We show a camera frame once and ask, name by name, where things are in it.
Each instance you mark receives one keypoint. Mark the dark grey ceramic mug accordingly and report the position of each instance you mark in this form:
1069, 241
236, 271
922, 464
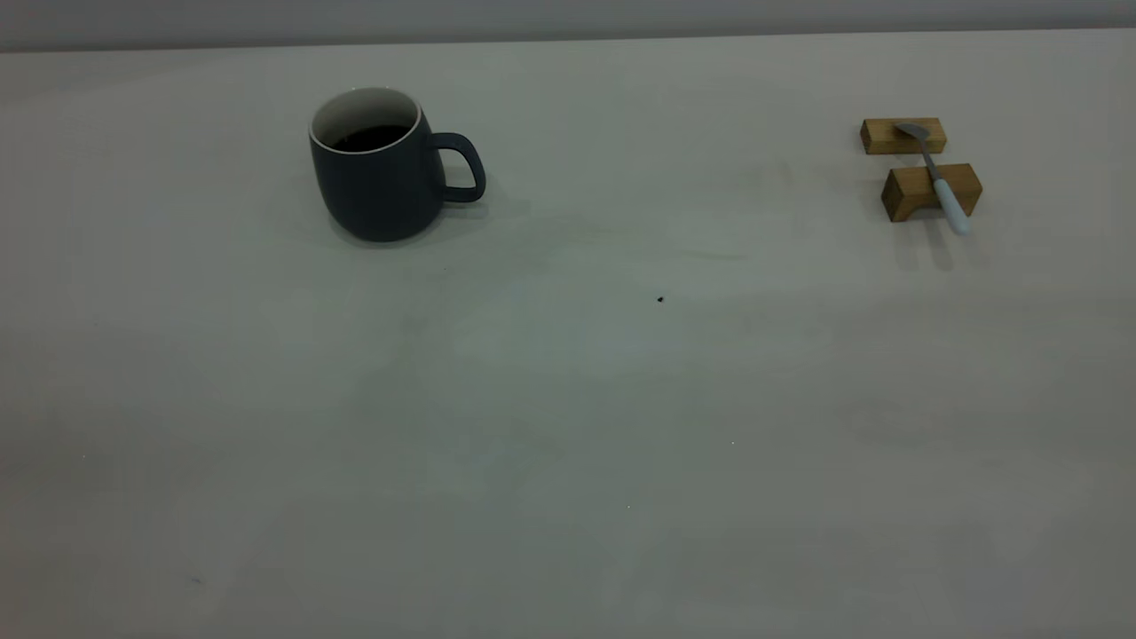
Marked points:
382, 195

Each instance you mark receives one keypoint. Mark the dark coffee liquid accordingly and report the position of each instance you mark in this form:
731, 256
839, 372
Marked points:
373, 138

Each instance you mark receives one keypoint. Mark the flat rectangular wooden block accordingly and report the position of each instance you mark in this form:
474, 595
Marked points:
879, 136

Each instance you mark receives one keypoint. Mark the arched wooden block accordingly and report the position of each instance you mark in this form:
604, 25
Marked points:
914, 186

